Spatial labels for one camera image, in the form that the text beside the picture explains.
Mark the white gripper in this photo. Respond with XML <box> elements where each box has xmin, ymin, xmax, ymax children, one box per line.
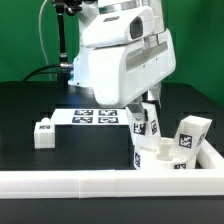
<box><xmin>81</xmin><ymin>6</ymin><xmax>177</xmax><ymax>122</ymax></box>

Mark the white round stool seat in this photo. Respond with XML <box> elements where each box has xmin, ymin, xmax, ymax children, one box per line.
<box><xmin>133</xmin><ymin>147</ymin><xmax>196</xmax><ymax>170</ymax></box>

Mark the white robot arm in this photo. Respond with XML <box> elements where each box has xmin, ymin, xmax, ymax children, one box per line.
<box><xmin>51</xmin><ymin>0</ymin><xmax>176</xmax><ymax>121</ymax></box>

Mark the white marker sheet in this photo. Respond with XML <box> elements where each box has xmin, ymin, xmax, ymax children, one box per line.
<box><xmin>51</xmin><ymin>109</ymin><xmax>128</xmax><ymax>126</ymax></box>

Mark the white L-shaped fence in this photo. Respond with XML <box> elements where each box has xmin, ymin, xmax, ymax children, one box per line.
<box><xmin>0</xmin><ymin>141</ymin><xmax>224</xmax><ymax>199</ymax></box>

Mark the black cable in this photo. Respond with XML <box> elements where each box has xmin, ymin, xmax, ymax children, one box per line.
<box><xmin>22</xmin><ymin>64</ymin><xmax>74</xmax><ymax>82</ymax></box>

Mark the grey cable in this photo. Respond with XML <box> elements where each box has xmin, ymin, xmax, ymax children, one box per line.
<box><xmin>37</xmin><ymin>0</ymin><xmax>53</xmax><ymax>82</ymax></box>

